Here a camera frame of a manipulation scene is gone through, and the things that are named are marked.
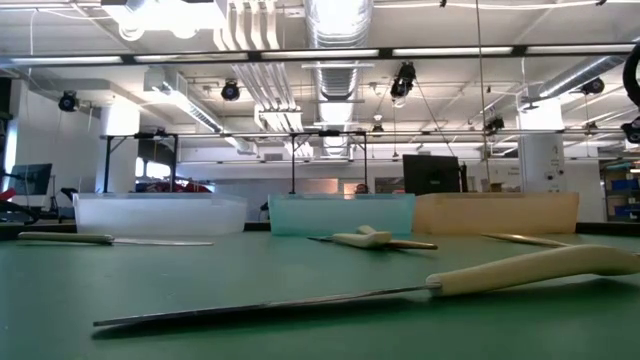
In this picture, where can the person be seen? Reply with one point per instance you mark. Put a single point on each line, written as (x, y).
(361, 189)

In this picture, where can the silver ceiling duct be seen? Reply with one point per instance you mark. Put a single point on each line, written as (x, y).
(575, 75)

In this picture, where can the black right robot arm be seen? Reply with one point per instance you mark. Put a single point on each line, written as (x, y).
(632, 131)

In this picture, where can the shelf with blue bins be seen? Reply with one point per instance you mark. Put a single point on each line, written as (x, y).
(625, 185)

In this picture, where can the teal plastic bin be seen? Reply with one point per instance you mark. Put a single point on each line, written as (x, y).
(300, 212)

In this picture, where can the black ceiling fixture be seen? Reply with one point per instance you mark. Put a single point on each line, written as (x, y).
(494, 125)

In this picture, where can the orange plastic bin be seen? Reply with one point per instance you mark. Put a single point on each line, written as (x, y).
(495, 212)

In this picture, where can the silver ribbed ventilation duct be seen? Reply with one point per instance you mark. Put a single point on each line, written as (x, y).
(340, 80)

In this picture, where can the white ceiling duct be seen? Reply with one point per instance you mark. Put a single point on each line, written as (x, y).
(165, 20)

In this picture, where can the black rail with light strips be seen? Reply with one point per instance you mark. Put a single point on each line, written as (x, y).
(320, 53)

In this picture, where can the red object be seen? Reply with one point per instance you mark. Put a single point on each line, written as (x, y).
(175, 187)

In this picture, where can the black ceiling spotlight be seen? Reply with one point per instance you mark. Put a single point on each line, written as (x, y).
(68, 101)
(593, 86)
(230, 91)
(402, 82)

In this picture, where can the black workstation frame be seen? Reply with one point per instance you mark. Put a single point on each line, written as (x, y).
(293, 165)

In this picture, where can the black monitor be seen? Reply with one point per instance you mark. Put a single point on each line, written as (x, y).
(430, 175)

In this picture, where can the clear plastic bin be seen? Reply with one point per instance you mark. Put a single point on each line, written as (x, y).
(160, 215)

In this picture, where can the white pillar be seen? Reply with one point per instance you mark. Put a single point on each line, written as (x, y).
(542, 165)

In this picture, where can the dark monitor on stand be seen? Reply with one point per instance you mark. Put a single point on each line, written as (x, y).
(31, 177)

